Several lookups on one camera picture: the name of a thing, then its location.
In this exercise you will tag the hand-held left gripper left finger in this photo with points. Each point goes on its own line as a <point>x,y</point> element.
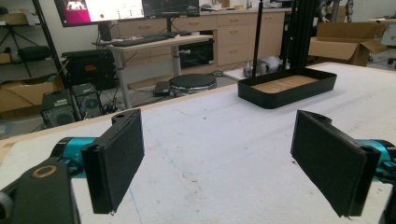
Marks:
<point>115,161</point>

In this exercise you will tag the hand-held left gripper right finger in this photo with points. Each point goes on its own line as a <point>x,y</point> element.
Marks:
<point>333,161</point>

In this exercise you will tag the black power adapter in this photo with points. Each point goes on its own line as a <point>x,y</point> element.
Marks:
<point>161,88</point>

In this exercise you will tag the black tray with wooden bottom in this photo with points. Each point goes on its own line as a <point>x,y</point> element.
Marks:
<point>285,87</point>

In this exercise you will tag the black equipment case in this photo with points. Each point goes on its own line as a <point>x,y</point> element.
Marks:
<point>88,70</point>

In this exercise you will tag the round black disc device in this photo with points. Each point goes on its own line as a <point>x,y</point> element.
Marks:
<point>192,83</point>

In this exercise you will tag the flat cardboard box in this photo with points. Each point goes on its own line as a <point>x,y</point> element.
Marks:
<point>28,93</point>

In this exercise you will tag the white headset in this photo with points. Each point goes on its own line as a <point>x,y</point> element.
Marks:
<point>266,66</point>

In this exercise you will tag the open cardboard box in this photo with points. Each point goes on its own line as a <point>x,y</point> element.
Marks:
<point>344,42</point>

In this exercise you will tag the black keyboard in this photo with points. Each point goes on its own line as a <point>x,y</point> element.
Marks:
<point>138,40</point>

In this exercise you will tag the light wooden desk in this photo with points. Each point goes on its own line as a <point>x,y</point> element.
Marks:
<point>155,45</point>

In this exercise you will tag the black metal shelf rack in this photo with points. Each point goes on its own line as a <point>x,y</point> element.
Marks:
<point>46,56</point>

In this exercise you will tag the black metal stand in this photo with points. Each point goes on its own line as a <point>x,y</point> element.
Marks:
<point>298,34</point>

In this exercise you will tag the black bag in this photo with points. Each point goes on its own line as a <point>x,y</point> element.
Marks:
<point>34,53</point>

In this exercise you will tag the thin black pole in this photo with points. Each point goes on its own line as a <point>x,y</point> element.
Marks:
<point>257,37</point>

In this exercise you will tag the wooden drawer cabinet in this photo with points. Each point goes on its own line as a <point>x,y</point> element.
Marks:
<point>236,39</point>

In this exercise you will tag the dark computer monitor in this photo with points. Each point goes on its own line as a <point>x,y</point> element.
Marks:
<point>171,7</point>

